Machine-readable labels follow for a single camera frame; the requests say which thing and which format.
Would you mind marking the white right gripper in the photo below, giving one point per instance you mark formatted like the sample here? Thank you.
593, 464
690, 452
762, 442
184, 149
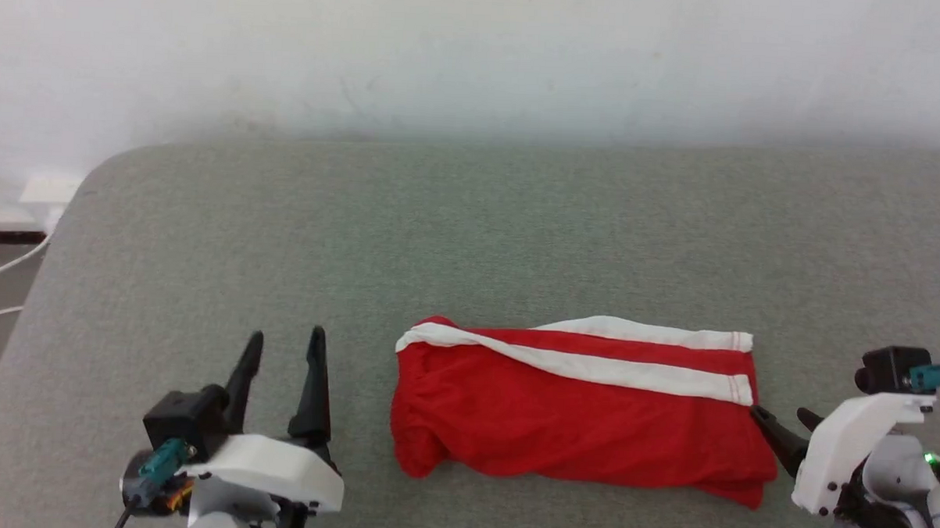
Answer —
847, 441

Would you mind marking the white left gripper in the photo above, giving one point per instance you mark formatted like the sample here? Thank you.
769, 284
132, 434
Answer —
275, 468

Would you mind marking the red garment with white band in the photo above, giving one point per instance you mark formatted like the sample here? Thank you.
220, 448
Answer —
550, 423

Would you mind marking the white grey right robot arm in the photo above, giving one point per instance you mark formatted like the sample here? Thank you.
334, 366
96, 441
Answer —
900, 474

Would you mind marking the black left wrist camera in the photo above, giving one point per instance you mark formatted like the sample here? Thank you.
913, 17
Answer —
187, 422

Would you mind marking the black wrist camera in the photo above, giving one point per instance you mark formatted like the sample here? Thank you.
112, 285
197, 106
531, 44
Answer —
885, 368
187, 422

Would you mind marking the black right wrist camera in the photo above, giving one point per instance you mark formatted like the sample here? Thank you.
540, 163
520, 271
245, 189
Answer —
885, 368

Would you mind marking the white wall socket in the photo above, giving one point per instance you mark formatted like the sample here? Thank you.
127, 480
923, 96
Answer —
50, 189

